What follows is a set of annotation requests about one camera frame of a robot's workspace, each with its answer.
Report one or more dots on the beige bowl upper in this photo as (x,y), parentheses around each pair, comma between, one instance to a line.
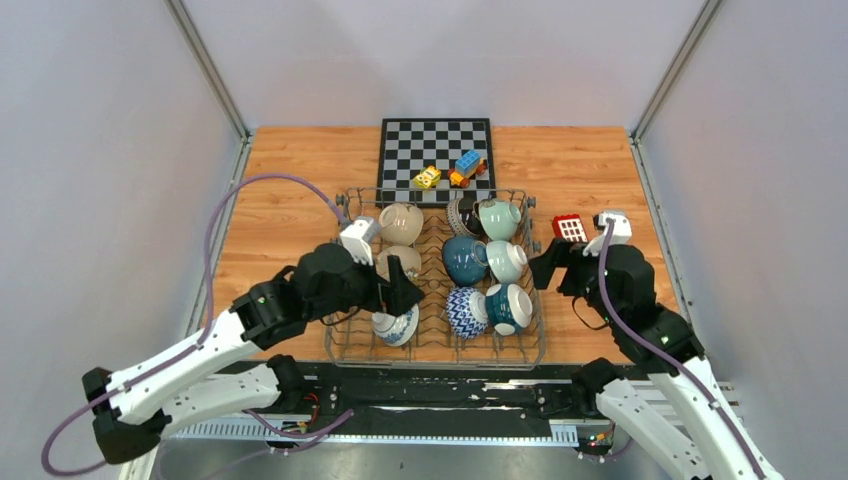
(401,223)

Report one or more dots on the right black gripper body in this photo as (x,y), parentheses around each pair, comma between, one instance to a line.
(580,279)

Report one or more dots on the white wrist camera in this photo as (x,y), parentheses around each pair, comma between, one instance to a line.
(612,225)
(357,237)

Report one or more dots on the blue orange toy truck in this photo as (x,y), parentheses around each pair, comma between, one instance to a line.
(468,165)

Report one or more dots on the yellow toy car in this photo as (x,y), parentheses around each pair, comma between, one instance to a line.
(427,178)

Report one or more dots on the beige floral bowl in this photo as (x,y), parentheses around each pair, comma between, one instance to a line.
(409,258)

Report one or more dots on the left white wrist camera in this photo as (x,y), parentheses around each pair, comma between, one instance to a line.
(357,237)

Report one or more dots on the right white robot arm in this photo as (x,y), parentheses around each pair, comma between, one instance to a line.
(711,443)

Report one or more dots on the mint green bowl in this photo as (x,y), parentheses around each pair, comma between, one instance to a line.
(499,218)

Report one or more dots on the red toy block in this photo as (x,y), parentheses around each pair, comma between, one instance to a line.
(569,227)

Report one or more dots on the dark teal glazed bowl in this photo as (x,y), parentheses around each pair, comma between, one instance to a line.
(465,260)

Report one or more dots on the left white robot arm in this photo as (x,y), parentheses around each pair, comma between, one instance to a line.
(135,407)

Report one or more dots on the black white checkerboard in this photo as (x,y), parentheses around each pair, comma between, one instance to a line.
(409,145)

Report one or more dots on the grey wire dish rack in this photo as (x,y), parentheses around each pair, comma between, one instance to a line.
(433,342)

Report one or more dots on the blue floral white bowl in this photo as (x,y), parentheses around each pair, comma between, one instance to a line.
(396,331)

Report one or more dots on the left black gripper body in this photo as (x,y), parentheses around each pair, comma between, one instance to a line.
(362,287)

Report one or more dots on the blue zigzag bowl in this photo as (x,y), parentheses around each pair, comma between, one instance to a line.
(466,312)

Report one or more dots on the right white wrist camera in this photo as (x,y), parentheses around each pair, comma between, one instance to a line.
(612,225)

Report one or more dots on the teal white dotted bowl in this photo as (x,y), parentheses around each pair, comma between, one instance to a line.
(509,308)

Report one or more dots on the light blue striped bowl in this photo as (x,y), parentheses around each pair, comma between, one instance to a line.
(507,261)

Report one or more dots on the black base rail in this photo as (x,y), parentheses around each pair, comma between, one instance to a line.
(440,404)

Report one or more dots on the black patterned bowl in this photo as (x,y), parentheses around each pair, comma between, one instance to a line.
(463,217)

